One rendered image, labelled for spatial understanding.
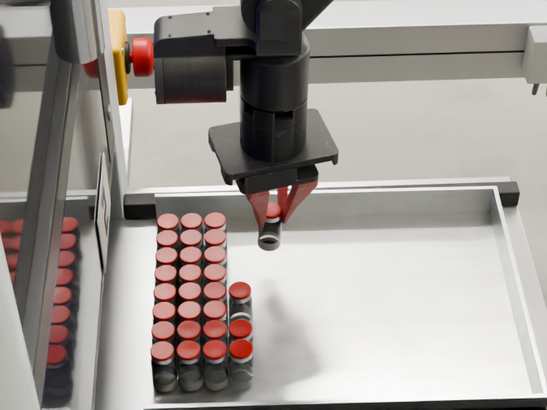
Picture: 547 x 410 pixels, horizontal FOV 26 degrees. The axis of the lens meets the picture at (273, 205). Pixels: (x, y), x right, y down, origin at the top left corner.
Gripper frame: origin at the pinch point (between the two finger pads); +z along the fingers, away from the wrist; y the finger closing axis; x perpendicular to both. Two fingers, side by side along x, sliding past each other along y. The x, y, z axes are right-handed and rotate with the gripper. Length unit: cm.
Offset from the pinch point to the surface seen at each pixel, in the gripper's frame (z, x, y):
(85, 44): -49, 35, 19
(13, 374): -60, 61, 24
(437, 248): 7.1, 2.2, -16.5
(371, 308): 7.2, 7.6, -7.6
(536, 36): 41, -68, -68
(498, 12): 40, -75, -64
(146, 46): -5.4, -21.1, 6.7
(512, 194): 5.4, -1.3, -25.9
